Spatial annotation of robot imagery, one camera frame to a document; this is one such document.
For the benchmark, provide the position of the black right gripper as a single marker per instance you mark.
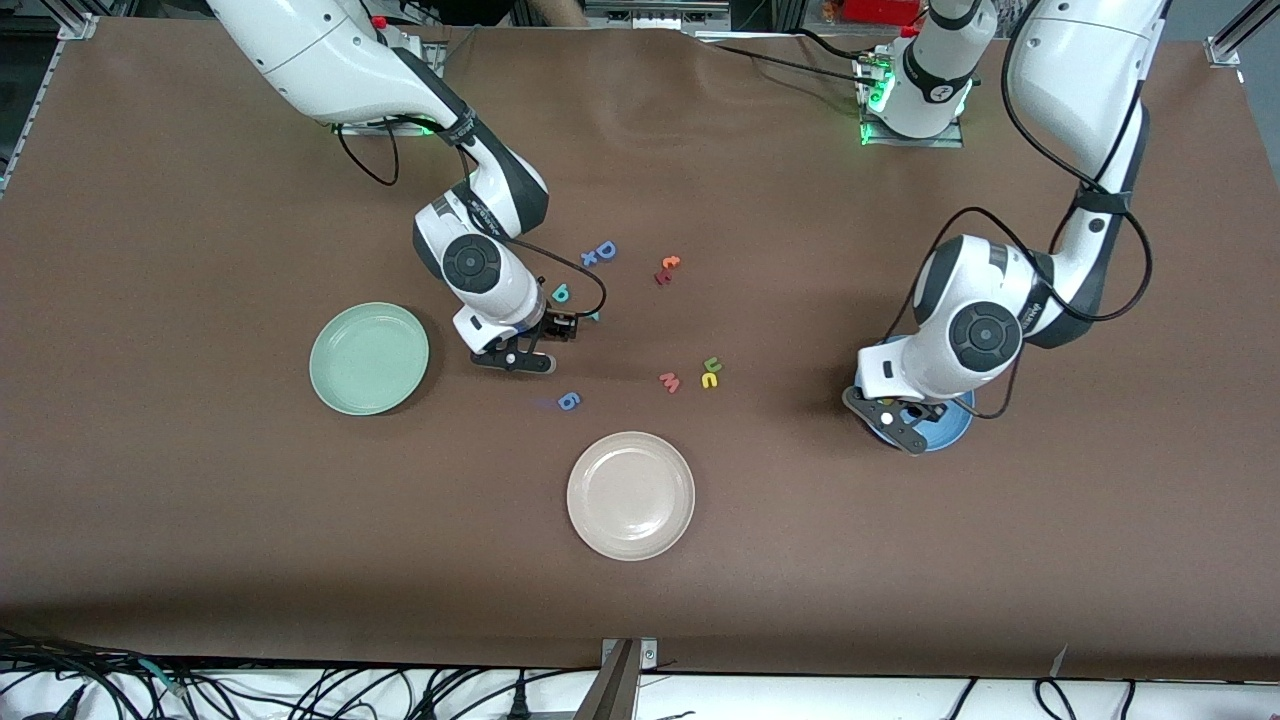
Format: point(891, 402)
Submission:
point(553, 325)

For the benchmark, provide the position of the aluminium profile post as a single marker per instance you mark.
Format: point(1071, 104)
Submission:
point(610, 695)

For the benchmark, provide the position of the blue plate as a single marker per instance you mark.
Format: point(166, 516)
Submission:
point(950, 430)

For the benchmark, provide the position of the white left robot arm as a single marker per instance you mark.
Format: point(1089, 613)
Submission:
point(1070, 60)

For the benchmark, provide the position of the pale green plate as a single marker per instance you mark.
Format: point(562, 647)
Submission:
point(370, 360)

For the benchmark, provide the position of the small metal table bracket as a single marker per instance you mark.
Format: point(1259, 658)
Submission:
point(648, 655)

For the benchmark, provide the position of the blue foam letter D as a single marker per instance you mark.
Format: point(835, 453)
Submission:
point(613, 252)

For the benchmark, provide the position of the aluminium table frame rail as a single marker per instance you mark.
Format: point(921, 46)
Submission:
point(78, 25)
point(1225, 45)

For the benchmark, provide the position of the blue foam digit 6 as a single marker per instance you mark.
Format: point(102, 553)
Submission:
point(575, 398)

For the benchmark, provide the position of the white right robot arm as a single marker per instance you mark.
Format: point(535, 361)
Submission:
point(330, 50)

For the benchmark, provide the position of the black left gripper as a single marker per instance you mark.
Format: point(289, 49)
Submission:
point(931, 413)

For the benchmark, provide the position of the red box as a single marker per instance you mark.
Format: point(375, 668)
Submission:
point(880, 10)

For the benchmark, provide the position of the pink foam letter w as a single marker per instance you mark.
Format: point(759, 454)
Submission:
point(670, 385)

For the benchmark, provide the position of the bare person forearm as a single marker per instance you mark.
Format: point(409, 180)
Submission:
point(560, 10)

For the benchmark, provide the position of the small paper scrap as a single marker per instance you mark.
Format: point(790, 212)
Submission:
point(1059, 660)

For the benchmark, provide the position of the teal foam letter b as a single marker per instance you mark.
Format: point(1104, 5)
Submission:
point(557, 291)

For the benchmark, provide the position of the beige plate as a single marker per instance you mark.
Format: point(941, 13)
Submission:
point(630, 495)

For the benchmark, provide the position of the silver metal rack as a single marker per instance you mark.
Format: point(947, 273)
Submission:
point(650, 15)

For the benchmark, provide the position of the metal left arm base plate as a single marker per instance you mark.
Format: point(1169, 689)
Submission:
point(910, 142)

